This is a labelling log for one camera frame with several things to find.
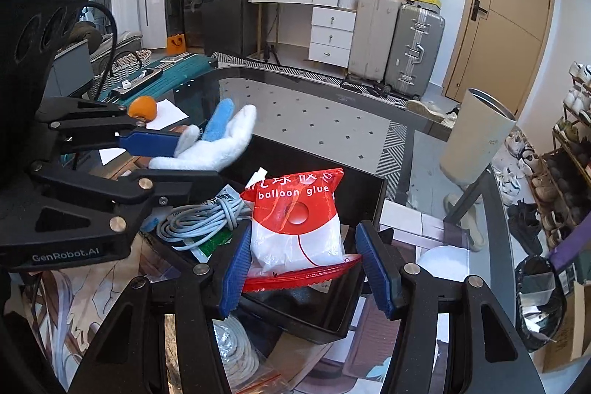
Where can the black tripod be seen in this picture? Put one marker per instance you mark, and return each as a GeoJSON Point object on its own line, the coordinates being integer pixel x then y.
{"type": "Point", "coordinates": [272, 54]}

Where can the white and blue plush toy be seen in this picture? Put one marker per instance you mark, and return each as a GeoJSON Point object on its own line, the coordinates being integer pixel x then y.
{"type": "Point", "coordinates": [217, 149]}

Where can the patterned floor rug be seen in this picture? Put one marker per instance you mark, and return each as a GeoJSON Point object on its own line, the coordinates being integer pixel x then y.
{"type": "Point", "coordinates": [332, 117]}

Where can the wooden shoe rack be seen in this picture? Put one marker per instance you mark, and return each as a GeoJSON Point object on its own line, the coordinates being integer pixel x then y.
{"type": "Point", "coordinates": [563, 172]}

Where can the teal suitcase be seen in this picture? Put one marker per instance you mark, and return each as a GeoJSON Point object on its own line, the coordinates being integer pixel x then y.
{"type": "Point", "coordinates": [180, 73]}

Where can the black trash bin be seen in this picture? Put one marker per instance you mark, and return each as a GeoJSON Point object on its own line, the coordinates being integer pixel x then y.
{"type": "Point", "coordinates": [540, 306]}

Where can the red and white plastic bag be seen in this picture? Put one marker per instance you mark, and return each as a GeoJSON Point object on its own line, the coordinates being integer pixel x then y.
{"type": "Point", "coordinates": [295, 237]}

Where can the woven basket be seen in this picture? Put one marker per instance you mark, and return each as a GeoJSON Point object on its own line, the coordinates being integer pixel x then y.
{"type": "Point", "coordinates": [124, 64]}

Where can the white trash bin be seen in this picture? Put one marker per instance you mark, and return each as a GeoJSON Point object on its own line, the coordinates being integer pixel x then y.
{"type": "Point", "coordinates": [475, 135]}

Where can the silver suitcase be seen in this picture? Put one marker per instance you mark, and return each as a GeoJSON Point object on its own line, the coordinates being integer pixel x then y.
{"type": "Point", "coordinates": [413, 52]}

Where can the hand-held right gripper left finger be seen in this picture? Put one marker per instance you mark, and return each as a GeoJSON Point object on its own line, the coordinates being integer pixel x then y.
{"type": "Point", "coordinates": [235, 274]}

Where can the wooden door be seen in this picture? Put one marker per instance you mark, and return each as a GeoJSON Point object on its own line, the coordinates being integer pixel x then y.
{"type": "Point", "coordinates": [503, 6]}

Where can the green medicine packet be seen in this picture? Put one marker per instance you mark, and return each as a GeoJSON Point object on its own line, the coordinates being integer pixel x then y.
{"type": "Point", "coordinates": [210, 247]}

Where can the beige suitcase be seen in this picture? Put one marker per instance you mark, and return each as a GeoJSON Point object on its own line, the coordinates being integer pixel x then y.
{"type": "Point", "coordinates": [371, 38]}

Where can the grey monitor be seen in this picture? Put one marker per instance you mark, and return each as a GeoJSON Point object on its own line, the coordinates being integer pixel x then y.
{"type": "Point", "coordinates": [71, 68]}

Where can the cardboard box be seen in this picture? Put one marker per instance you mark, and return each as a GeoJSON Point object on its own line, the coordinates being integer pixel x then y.
{"type": "Point", "coordinates": [572, 329]}

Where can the orange paper bag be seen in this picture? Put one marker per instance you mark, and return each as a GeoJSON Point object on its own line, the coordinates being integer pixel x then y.
{"type": "Point", "coordinates": [176, 44]}

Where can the pale slipper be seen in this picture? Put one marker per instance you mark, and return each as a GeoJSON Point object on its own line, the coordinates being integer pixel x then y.
{"type": "Point", "coordinates": [466, 218]}

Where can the white desk with drawers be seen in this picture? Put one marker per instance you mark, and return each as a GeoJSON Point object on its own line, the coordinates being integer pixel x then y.
{"type": "Point", "coordinates": [330, 34]}

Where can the white paper sheet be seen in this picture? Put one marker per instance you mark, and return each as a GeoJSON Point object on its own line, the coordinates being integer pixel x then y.
{"type": "Point", "coordinates": [170, 115]}

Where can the purple bag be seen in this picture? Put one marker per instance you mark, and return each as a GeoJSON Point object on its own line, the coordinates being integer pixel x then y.
{"type": "Point", "coordinates": [575, 244]}

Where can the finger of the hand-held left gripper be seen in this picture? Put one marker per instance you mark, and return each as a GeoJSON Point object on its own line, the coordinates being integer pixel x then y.
{"type": "Point", "coordinates": [152, 186]}
{"type": "Point", "coordinates": [150, 143]}

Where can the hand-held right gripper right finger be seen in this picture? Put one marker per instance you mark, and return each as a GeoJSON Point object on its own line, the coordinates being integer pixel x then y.
{"type": "Point", "coordinates": [376, 271]}

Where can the orange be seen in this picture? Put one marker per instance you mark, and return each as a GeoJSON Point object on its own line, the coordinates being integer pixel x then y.
{"type": "Point", "coordinates": [143, 108]}

